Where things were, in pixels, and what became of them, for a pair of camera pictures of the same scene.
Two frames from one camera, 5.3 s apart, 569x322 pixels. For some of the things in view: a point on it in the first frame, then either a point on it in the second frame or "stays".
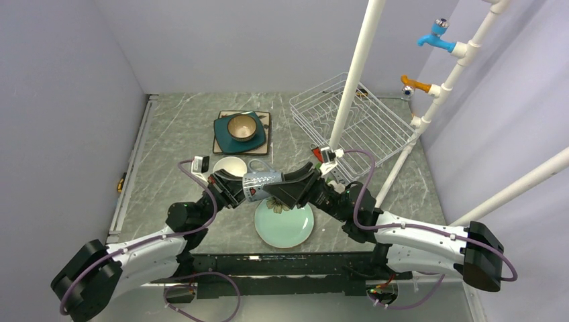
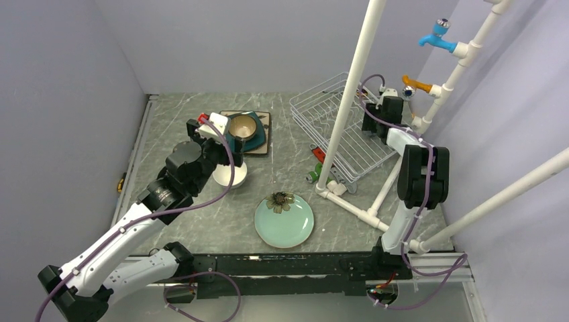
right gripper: (297, 186) to (368, 124)
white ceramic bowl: (232, 165) stays
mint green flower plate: (279, 225) stays
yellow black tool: (361, 92) stays
